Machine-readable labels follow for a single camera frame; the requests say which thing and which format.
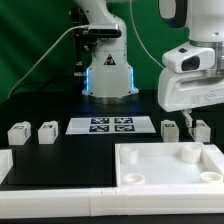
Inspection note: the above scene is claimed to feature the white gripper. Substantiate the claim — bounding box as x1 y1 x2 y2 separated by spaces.
158 69 224 135

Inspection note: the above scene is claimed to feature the white square table top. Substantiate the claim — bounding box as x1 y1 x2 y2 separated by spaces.
115 142 224 186

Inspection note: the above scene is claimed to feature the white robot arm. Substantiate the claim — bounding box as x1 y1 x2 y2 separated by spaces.
73 0 224 113

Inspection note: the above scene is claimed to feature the white marker tag sheet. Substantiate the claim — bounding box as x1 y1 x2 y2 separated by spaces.
66 116 155 135

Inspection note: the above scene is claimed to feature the black table mat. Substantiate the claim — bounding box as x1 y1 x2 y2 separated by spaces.
0 87 224 192

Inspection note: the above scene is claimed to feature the white right fence rail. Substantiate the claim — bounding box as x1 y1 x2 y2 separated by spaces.
202 145 224 175

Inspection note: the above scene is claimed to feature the white fence rail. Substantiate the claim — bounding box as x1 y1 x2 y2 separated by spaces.
0 184 224 219
202 145 224 175
0 149 13 185

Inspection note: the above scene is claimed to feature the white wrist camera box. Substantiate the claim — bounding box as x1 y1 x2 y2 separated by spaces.
162 41 223 73

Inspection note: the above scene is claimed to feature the black cable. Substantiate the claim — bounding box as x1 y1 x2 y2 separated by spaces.
7 73 88 98

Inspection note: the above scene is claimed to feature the black camera on stand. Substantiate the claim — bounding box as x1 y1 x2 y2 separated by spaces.
69 7 122 77

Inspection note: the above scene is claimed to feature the white cable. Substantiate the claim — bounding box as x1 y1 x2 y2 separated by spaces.
7 24 90 100

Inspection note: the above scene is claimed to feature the white front fence rail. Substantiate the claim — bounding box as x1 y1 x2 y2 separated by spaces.
0 184 224 219

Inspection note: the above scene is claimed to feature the white left fence rail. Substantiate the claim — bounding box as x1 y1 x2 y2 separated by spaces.
0 149 13 185

